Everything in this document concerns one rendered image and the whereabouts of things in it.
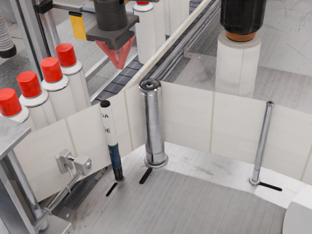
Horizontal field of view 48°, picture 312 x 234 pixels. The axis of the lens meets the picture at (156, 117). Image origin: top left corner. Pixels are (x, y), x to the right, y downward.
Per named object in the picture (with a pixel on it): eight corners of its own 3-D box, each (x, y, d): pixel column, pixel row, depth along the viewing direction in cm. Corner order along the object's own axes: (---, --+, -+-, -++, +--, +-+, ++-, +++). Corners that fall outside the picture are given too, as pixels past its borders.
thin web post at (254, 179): (258, 186, 65) (275, 107, 53) (247, 183, 66) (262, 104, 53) (261, 178, 66) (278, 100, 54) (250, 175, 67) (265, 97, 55)
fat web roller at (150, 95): (161, 171, 69) (155, 95, 57) (140, 164, 71) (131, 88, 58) (171, 155, 72) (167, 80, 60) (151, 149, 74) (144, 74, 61)
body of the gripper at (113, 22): (140, 24, 71) (137, -13, 67) (115, 48, 65) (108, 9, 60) (113, 20, 74) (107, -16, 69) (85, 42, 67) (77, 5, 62)
